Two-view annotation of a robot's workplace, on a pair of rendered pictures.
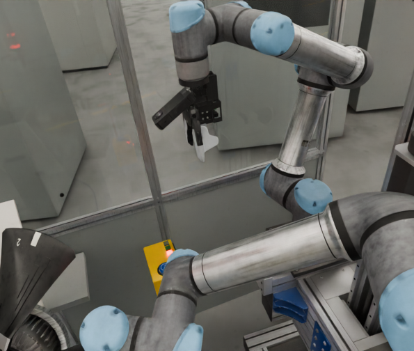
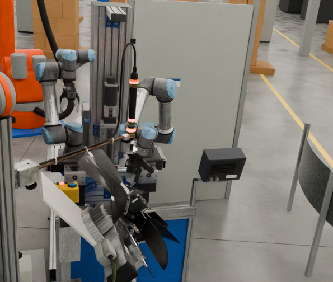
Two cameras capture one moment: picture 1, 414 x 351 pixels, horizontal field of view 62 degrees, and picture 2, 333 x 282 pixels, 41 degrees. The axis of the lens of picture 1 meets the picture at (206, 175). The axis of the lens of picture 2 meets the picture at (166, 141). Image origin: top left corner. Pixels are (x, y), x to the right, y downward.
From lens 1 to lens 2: 2.56 m
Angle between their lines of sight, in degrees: 78
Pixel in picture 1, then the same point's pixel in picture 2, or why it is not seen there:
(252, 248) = (138, 105)
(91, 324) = (149, 129)
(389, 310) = (169, 88)
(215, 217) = not seen: outside the picture
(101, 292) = not seen: outside the picture
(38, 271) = (104, 160)
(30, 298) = (112, 167)
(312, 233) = (142, 94)
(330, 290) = not seen: hidden behind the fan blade
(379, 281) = (163, 88)
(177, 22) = (74, 56)
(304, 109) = (53, 92)
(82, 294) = (41, 250)
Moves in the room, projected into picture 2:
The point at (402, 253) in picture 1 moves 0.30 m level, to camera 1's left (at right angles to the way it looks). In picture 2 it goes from (162, 81) to (162, 95)
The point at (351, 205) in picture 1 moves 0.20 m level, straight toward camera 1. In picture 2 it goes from (143, 84) to (171, 91)
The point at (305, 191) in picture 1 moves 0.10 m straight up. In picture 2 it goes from (73, 125) to (73, 111)
